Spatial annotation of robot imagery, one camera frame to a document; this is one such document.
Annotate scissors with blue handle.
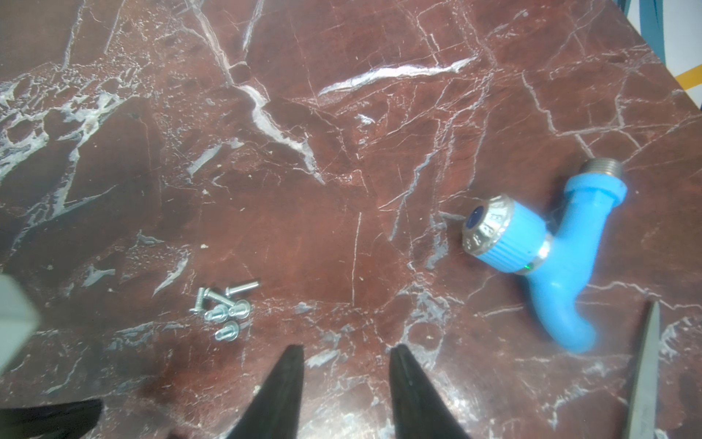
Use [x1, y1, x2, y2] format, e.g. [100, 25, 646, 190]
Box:
[623, 302, 660, 439]

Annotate long silver screw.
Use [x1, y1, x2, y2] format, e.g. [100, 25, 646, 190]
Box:
[224, 280, 261, 297]
[204, 288, 236, 307]

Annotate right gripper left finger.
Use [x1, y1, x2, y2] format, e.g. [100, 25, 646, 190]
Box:
[227, 345, 305, 439]

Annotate blue plastic faucet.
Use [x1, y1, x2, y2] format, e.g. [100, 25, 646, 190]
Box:
[462, 158, 627, 353]

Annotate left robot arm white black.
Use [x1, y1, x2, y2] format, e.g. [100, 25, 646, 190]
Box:
[1, 274, 103, 438]

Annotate silver flange screw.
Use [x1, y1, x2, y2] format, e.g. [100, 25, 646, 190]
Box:
[228, 299, 252, 320]
[204, 304, 230, 324]
[214, 322, 241, 341]

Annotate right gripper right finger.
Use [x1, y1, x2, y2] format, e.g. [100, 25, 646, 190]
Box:
[389, 344, 470, 438]

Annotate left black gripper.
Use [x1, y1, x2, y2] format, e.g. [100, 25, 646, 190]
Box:
[1, 399, 103, 438]

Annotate short silver screw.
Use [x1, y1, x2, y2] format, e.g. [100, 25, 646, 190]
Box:
[189, 287, 208, 315]

